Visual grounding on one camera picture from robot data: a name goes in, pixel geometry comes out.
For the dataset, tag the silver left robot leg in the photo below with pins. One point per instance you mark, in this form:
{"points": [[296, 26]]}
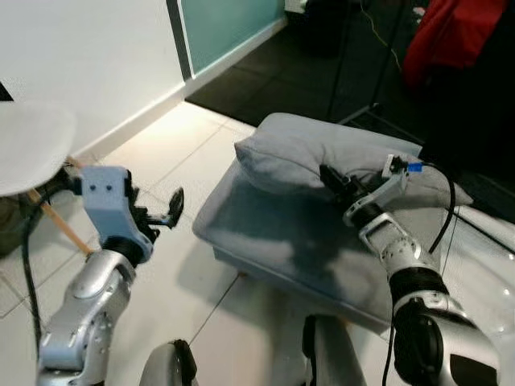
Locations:
{"points": [[170, 366]]}

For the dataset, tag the white chair with wooden legs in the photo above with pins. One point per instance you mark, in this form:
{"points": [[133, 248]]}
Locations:
{"points": [[32, 145]]}

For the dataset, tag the red garment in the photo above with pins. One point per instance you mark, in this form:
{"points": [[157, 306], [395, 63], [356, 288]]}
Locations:
{"points": [[451, 32]]}

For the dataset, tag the light grey left wrist camera mount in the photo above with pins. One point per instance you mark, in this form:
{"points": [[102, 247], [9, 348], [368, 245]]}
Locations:
{"points": [[109, 197]]}

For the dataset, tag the teal glass panel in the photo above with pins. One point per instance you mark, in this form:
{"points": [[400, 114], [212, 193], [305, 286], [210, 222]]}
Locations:
{"points": [[225, 28]]}

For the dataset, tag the silver right robot leg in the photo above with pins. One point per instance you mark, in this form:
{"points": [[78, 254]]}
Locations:
{"points": [[334, 354]]}

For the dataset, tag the dark grey door frame post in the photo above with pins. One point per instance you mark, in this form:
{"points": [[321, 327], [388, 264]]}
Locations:
{"points": [[179, 40]]}

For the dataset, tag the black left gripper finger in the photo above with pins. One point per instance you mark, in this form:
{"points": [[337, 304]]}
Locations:
{"points": [[176, 205]]}

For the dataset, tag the grey upholstered ottoman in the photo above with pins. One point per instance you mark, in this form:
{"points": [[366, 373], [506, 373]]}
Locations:
{"points": [[273, 233]]}

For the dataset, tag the grey pillow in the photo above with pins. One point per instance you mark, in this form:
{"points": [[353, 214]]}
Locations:
{"points": [[298, 153]]}

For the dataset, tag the dark green bag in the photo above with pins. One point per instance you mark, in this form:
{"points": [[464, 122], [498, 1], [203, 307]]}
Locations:
{"points": [[16, 225]]}

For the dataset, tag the black metal stand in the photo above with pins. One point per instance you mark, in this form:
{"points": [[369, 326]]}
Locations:
{"points": [[378, 88]]}

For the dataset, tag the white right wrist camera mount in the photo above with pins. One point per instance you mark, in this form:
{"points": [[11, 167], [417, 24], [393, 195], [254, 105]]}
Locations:
{"points": [[388, 191]]}

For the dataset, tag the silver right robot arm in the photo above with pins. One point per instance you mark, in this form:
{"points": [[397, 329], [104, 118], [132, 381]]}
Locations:
{"points": [[406, 257]]}

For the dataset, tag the silver robot leg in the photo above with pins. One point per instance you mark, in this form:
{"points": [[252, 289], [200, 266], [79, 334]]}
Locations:
{"points": [[334, 354], [170, 366]]}

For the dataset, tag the black furniture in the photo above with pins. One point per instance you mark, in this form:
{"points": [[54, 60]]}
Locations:
{"points": [[471, 129]]}

